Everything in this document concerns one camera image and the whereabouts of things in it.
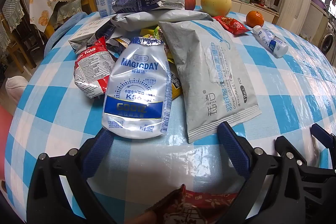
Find blue white checkered tablecloth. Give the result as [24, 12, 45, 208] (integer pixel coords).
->
[4, 10, 336, 224]

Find purple basin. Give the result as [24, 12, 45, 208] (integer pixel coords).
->
[312, 0, 329, 11]

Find washing machine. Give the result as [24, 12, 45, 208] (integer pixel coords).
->
[318, 13, 336, 57]

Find red patterned packet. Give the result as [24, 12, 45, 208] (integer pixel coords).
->
[153, 184, 238, 224]

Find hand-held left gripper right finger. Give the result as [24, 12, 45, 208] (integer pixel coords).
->
[217, 121, 302, 224]

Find orange print tablecloth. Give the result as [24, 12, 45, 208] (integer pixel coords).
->
[28, 0, 59, 33]

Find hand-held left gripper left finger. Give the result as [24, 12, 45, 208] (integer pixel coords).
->
[26, 127, 118, 224]

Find silver crumpled wrapper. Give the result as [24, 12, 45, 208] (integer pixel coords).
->
[106, 36, 131, 56]

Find white milk carton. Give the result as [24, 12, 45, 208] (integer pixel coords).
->
[68, 17, 116, 54]

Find grey plastic mailer bag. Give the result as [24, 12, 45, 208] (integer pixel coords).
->
[110, 10, 214, 31]

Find orange tangerine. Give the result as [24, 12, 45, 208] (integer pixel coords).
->
[246, 10, 264, 28]

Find yellow snack packet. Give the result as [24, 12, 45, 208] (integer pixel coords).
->
[167, 51, 182, 99]

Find white blue yogurt pouch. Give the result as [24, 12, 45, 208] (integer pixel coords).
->
[102, 36, 173, 139]

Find yellow apple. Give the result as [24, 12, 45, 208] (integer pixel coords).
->
[201, 0, 233, 17]

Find small white bottle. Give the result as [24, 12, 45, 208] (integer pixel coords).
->
[251, 25, 289, 58]

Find cream television cabinet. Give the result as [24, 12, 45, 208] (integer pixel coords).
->
[122, 0, 281, 25]

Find grey wet wipes packet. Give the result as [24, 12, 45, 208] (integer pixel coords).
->
[159, 20, 262, 144]

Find light blue cloth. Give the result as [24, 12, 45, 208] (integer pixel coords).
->
[44, 12, 88, 54]

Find red white snack packet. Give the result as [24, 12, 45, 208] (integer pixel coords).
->
[74, 36, 116, 100]

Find wooden chair with grey-green cover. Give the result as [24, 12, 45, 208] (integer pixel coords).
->
[1, 0, 38, 70]

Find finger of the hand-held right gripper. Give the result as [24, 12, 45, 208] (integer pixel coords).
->
[274, 135, 336, 183]
[310, 123, 336, 152]

